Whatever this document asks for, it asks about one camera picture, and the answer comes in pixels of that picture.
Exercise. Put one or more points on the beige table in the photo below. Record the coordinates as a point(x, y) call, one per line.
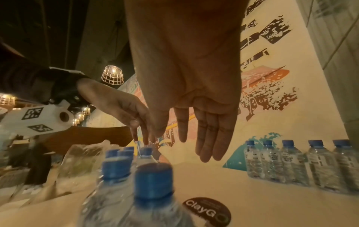
point(252, 195)

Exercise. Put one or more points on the person's right hand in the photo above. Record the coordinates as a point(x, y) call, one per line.
point(190, 66)

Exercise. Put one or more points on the clear plastic bag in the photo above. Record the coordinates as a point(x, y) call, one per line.
point(84, 155)

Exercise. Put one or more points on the person's left hand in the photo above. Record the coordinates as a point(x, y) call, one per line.
point(120, 102)

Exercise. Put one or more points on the pack of water bottles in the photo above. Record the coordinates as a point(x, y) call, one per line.
point(152, 184)

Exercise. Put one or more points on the person's left forearm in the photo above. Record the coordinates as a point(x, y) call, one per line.
point(22, 77)

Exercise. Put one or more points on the black round sticker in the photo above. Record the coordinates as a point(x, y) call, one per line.
point(202, 206)

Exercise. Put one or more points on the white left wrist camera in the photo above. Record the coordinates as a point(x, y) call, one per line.
point(53, 124)

